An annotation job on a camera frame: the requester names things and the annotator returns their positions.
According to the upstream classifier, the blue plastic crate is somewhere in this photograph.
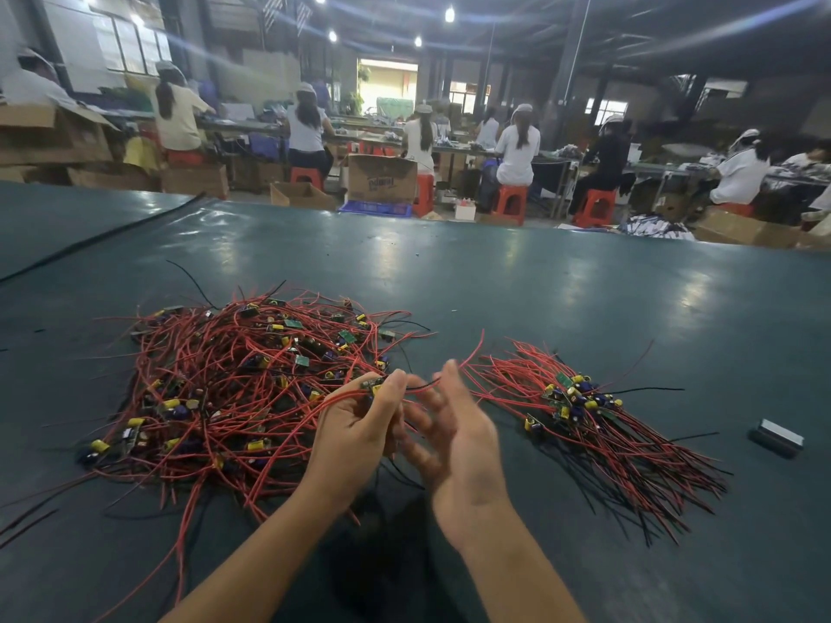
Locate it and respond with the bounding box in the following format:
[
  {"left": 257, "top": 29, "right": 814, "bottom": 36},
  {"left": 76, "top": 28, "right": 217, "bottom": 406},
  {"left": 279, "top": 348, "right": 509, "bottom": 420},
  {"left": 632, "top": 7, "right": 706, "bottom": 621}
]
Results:
[{"left": 340, "top": 201, "right": 416, "bottom": 219}]

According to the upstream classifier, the dark green table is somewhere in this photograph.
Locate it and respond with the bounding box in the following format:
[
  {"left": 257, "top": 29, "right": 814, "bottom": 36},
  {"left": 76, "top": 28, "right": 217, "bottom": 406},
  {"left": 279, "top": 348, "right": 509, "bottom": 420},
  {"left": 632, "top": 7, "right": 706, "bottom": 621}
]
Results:
[{"left": 0, "top": 183, "right": 831, "bottom": 623}]

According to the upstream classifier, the red wire with yellow connector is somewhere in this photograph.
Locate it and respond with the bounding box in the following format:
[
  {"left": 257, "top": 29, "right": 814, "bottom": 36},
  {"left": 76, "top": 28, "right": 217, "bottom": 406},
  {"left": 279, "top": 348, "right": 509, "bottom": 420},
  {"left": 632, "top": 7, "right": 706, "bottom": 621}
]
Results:
[{"left": 247, "top": 331, "right": 488, "bottom": 514}]

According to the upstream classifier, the person's left hand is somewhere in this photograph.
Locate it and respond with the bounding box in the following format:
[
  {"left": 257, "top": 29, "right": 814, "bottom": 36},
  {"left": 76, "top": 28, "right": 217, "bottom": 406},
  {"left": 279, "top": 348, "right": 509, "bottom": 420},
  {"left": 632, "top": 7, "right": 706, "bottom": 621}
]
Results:
[{"left": 296, "top": 369, "right": 423, "bottom": 520}]

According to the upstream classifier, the heap of black white items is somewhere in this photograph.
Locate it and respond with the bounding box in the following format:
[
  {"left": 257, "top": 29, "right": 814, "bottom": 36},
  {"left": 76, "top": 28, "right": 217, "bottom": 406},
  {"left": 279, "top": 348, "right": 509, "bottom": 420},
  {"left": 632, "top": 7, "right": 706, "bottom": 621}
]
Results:
[{"left": 623, "top": 215, "right": 699, "bottom": 241}]

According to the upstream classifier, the sorted bundle of wired boards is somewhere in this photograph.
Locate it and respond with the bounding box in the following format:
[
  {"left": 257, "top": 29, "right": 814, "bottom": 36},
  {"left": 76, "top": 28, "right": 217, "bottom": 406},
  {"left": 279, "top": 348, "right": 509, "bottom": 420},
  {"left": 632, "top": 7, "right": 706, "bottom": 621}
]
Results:
[{"left": 465, "top": 341, "right": 731, "bottom": 543}]

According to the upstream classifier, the large open cardboard box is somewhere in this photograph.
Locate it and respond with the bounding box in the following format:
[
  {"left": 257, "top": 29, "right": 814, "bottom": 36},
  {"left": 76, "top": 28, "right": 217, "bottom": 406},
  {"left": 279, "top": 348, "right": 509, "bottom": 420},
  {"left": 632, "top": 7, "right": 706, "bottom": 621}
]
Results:
[{"left": 0, "top": 103, "right": 116, "bottom": 166}]

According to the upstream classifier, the pile of red-wired boards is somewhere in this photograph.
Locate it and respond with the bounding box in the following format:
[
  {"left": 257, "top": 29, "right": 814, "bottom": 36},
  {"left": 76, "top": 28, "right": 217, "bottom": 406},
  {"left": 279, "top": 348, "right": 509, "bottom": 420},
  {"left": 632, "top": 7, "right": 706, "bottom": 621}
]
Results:
[{"left": 0, "top": 292, "right": 443, "bottom": 618}]

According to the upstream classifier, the small black grey block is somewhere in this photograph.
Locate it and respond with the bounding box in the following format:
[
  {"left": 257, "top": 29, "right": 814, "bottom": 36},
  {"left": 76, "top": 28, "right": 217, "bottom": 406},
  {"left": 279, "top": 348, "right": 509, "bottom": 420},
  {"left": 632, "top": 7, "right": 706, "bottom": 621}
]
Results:
[{"left": 750, "top": 419, "right": 807, "bottom": 459}]

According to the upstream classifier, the yellow sack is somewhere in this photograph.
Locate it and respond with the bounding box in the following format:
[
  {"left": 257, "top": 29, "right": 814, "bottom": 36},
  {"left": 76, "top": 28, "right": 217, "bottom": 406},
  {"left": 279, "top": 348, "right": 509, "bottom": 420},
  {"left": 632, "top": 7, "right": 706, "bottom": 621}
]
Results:
[{"left": 125, "top": 137, "right": 165, "bottom": 174}]

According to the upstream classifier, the person's left forearm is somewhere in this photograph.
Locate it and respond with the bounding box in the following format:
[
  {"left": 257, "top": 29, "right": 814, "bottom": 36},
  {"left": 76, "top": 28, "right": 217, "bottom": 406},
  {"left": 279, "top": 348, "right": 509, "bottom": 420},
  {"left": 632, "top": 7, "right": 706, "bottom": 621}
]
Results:
[{"left": 162, "top": 492, "right": 352, "bottom": 623}]

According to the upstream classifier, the grid window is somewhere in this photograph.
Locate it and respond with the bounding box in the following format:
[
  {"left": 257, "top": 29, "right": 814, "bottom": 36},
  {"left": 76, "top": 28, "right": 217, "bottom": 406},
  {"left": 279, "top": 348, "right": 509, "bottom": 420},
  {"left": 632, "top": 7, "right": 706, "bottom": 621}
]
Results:
[{"left": 91, "top": 9, "right": 173, "bottom": 75}]

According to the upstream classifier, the person's right hand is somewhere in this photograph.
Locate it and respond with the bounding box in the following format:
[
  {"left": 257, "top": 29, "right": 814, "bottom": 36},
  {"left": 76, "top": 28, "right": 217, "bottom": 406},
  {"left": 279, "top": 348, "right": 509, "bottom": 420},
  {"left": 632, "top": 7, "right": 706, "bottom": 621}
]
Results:
[{"left": 400, "top": 359, "right": 511, "bottom": 553}]

